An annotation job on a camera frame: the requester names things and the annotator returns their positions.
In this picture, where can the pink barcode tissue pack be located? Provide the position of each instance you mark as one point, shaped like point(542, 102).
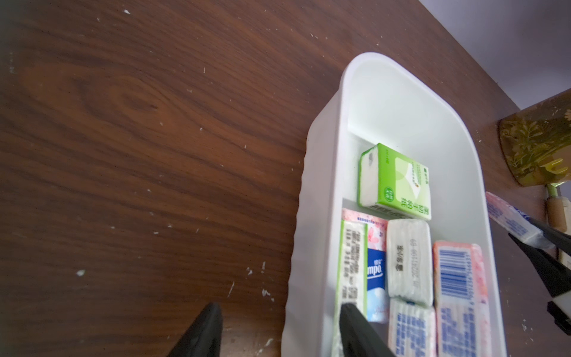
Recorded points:
point(461, 300)

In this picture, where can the white tissue pack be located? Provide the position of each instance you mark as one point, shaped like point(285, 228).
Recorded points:
point(410, 273)

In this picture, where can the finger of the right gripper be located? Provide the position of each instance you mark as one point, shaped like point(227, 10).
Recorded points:
point(554, 275)

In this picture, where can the green edge tissue pack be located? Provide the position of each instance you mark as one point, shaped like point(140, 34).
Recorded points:
point(351, 282)

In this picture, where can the white plastic storage box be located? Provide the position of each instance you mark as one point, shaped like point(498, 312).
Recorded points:
point(379, 101)

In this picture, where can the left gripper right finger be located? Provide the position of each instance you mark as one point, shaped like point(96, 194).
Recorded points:
point(358, 338)

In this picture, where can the blue pocket tissue pack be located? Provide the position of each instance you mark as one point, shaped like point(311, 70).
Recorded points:
point(516, 223)

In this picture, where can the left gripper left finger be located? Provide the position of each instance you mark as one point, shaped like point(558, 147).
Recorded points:
point(204, 336)

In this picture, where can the potted artificial plant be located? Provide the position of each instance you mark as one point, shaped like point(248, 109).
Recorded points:
point(536, 142)

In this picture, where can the blue print tissue pack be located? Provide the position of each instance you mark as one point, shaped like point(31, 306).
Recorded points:
point(412, 329)

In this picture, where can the blue tempo tissue pack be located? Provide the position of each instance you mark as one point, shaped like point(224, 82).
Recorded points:
point(377, 306)

